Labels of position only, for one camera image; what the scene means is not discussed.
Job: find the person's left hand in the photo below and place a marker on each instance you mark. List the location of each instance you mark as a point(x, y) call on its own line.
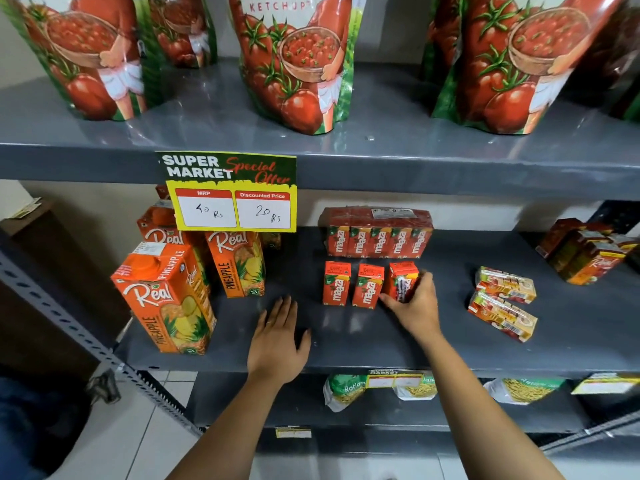
point(274, 347)

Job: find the person's right hand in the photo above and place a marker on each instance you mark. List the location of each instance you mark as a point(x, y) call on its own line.
point(419, 312)

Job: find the person's left middle finger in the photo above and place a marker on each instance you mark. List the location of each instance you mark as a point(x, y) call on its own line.
point(281, 314)

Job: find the person's left thumb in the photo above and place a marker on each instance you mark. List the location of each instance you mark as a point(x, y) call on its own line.
point(305, 347)

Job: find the person's left little finger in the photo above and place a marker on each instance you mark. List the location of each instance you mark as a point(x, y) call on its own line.
point(262, 324)

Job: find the person's right thumb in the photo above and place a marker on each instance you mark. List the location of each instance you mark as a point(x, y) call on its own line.
point(395, 304)

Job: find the small red mango drink carton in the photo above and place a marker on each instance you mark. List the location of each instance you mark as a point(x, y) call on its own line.
point(336, 284)
point(368, 287)
point(400, 280)

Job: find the person's left forearm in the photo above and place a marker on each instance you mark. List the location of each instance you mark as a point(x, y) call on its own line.
point(230, 432)

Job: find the person's right forearm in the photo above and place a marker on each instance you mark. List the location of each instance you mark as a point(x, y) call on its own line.
point(480, 419)

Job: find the grey metal shelf board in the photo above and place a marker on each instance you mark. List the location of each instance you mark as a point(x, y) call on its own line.
point(380, 412)
point(350, 339)
point(390, 144)

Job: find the green and white snack packet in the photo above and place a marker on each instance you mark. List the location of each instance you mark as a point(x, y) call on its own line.
point(342, 392)
point(417, 390)
point(525, 389)

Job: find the small green yellow price sign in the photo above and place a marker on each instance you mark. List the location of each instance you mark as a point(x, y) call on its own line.
point(395, 378)

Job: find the shrink-wrapped pack of mango cartons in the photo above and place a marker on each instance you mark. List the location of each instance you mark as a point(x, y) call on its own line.
point(377, 232)

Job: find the small yellow shelf label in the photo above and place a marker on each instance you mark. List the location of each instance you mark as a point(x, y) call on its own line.
point(293, 432)

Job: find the small mixed fruit juice carton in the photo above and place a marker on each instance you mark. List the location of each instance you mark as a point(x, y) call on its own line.
point(505, 284)
point(502, 317)

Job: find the green and yellow price sign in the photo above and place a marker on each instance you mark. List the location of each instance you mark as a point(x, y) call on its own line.
point(227, 192)

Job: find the dark crumpled plastic scrap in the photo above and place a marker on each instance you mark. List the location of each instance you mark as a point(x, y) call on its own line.
point(104, 387)

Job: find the grey slotted shelf upright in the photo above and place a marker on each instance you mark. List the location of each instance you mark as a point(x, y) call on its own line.
point(595, 432)
point(75, 329)

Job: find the shrink-wrapped pack of juice cartons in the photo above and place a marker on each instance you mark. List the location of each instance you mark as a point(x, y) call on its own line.
point(582, 252)

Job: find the brown wooden cabinet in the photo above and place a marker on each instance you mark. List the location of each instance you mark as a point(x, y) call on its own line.
point(50, 294)

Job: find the person's dark blue clothing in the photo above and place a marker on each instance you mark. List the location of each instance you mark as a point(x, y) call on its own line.
point(35, 429)

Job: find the tomato ketchup pouch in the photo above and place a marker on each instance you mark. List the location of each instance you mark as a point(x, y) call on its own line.
point(520, 59)
point(617, 54)
point(440, 49)
point(85, 49)
point(182, 29)
point(295, 59)

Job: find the papers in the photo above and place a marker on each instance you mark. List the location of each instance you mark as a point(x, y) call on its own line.
point(25, 208)

